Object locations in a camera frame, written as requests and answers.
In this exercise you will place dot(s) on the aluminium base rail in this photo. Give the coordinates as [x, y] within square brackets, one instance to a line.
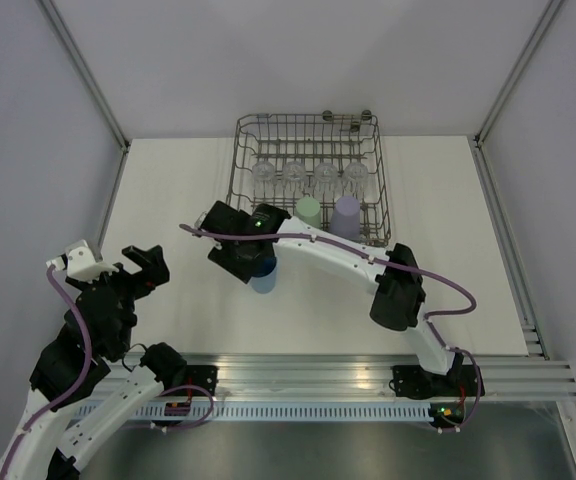
[367, 377]

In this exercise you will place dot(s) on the white slotted cable duct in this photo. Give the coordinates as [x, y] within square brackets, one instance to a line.
[228, 410]

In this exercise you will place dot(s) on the blue plastic cup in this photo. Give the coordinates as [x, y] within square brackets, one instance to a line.
[263, 280]

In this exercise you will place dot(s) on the clear glass far left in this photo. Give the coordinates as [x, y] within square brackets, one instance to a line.
[263, 174]

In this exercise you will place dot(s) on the green plastic cup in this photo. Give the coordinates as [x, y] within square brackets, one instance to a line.
[308, 210]

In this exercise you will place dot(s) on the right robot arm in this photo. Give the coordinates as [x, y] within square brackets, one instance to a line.
[394, 281]

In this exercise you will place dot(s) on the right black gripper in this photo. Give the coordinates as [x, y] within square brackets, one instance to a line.
[220, 255]

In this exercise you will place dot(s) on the grey wire dish rack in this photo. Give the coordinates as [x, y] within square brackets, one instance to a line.
[312, 139]

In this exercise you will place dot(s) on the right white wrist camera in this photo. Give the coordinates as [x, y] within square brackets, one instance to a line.
[199, 223]

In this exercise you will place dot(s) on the right aluminium frame post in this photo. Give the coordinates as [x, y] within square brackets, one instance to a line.
[531, 46]

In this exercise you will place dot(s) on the left aluminium frame post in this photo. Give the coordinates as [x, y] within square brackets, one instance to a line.
[68, 43]

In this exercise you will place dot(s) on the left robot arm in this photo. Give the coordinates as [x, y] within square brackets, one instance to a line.
[48, 442]

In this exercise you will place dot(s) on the clear glass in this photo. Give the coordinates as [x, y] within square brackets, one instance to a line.
[294, 176]
[326, 176]
[355, 177]
[263, 174]

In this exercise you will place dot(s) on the purple plastic cup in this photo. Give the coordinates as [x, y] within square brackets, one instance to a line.
[345, 219]

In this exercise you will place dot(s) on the aluminium frame post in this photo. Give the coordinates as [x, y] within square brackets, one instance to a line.
[531, 46]
[68, 43]

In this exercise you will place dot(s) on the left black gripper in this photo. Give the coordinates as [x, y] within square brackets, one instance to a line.
[155, 272]

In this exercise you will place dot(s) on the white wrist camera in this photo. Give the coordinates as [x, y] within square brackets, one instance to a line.
[199, 223]
[82, 262]

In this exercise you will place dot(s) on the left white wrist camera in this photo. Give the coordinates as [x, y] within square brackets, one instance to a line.
[82, 262]

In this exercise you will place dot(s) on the clear glass far right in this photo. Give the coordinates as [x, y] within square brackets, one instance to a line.
[355, 177]

